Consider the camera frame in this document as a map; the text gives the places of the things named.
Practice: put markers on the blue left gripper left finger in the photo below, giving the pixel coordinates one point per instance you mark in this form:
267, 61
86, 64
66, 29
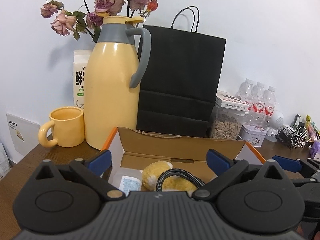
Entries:
100, 163

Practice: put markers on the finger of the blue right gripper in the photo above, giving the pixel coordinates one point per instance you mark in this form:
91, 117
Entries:
287, 163

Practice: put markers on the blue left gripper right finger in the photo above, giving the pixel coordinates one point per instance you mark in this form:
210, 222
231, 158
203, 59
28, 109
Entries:
217, 162

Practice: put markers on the translucent plastic bottle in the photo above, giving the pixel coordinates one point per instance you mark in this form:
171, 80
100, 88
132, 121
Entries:
126, 180

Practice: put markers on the red cardboard box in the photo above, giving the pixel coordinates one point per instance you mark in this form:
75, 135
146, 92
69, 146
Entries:
136, 150

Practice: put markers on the purple white small box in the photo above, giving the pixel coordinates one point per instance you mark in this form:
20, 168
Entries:
315, 150

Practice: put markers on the clear jar of seeds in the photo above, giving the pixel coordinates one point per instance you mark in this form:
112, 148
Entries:
226, 123

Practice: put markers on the white decorated tin box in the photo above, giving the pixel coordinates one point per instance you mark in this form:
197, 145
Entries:
253, 134

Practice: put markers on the yellow ceramic mug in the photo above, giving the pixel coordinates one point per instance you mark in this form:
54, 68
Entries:
65, 128

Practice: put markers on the middle water bottle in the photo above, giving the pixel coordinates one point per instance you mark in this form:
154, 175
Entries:
255, 115

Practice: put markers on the water bottle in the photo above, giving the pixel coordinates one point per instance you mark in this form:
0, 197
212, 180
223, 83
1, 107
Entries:
255, 115
269, 100
245, 91

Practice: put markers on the white flat box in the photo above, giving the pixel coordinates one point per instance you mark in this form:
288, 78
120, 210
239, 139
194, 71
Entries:
227, 101

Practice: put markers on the yellow thermos jug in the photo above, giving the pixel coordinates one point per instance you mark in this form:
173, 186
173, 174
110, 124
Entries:
112, 77

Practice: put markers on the right water bottle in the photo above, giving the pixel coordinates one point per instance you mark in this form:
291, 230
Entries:
269, 100

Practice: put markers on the left water bottle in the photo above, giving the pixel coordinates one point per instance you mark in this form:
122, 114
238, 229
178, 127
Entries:
245, 91

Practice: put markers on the black paper shopping bag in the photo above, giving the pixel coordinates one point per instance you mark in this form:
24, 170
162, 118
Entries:
178, 89

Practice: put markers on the white milk carton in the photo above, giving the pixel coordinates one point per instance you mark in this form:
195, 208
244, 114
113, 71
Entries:
80, 61

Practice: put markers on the dried pink rose bouquet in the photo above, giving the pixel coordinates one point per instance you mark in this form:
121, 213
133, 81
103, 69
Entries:
90, 22

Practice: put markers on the white wall heater panel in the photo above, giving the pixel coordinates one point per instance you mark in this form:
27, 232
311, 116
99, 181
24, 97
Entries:
24, 133

